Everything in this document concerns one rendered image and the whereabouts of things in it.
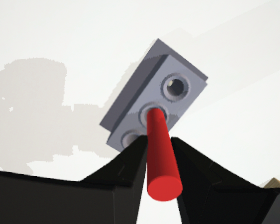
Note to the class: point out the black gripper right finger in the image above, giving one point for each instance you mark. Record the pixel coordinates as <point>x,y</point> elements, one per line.
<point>212,195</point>

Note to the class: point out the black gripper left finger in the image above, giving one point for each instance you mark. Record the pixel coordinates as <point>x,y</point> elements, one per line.
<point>111,195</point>

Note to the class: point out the red peg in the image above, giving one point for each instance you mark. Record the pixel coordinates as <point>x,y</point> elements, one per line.
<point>163,180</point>

